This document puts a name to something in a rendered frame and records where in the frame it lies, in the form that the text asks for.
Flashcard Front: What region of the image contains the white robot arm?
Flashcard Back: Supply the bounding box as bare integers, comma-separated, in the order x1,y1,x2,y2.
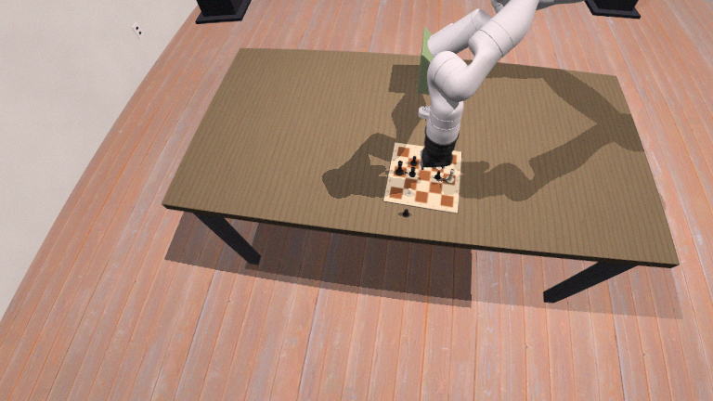
427,0,586,129

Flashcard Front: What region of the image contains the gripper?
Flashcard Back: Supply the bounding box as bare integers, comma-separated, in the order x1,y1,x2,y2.
419,106,460,170

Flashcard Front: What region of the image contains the chessboard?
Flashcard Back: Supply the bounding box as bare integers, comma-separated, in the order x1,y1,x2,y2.
383,143,461,213

